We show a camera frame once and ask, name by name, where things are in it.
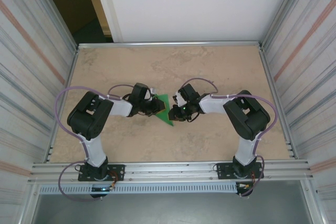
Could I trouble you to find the translucent ribbed side panel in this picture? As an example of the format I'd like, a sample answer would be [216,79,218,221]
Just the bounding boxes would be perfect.
[0,0,79,224]
[262,0,336,224]

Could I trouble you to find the long aluminium table edge rail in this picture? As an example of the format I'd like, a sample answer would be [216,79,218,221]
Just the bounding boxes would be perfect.
[77,40,263,49]

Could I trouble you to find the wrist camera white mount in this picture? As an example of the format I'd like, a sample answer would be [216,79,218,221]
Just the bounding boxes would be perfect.
[174,91,186,105]
[146,87,158,100]

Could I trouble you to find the white door frame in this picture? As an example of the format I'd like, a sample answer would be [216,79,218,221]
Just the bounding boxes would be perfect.
[90,0,124,43]

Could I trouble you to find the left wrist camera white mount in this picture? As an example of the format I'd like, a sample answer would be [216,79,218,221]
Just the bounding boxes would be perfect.
[146,87,158,100]

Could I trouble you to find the short aluminium table edge rail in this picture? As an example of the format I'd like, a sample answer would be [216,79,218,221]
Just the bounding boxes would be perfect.
[258,44,299,159]
[47,45,80,163]

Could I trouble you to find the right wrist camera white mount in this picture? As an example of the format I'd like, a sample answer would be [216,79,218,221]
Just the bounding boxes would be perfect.
[174,91,186,105]

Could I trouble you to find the wide aluminium mounting rail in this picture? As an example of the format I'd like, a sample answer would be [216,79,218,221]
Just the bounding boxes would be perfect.
[27,159,314,184]

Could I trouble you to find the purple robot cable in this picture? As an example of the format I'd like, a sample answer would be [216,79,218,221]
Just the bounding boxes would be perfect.
[55,84,137,202]
[183,77,278,198]

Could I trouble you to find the green square paper sheet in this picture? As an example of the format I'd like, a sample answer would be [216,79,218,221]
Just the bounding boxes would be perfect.
[153,93,175,127]

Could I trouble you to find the grey slotted cable duct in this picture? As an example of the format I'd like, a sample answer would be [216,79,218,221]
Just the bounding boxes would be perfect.
[38,183,238,195]

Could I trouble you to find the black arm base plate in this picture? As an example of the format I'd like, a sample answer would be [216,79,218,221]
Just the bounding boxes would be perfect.
[78,164,125,182]
[216,161,264,180]

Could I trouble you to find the grey metal shelf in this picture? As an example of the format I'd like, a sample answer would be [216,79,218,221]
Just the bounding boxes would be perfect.
[31,181,316,224]

